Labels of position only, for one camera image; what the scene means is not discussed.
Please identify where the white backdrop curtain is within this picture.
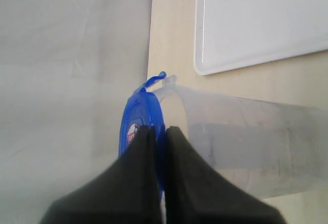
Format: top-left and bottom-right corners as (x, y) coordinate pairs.
(1, 0), (152, 223)

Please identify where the white rectangular tray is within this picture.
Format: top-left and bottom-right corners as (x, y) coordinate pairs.
(193, 0), (327, 75)

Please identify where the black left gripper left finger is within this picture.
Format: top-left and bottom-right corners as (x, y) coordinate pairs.
(41, 126), (162, 223)

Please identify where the blue plastic lid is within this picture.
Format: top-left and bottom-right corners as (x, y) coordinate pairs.
(118, 71), (167, 194)

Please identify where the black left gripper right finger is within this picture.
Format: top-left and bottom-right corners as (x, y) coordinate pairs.
(165, 127), (286, 223)

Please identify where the clear plastic container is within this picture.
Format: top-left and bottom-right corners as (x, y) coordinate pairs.
(154, 76), (327, 198)

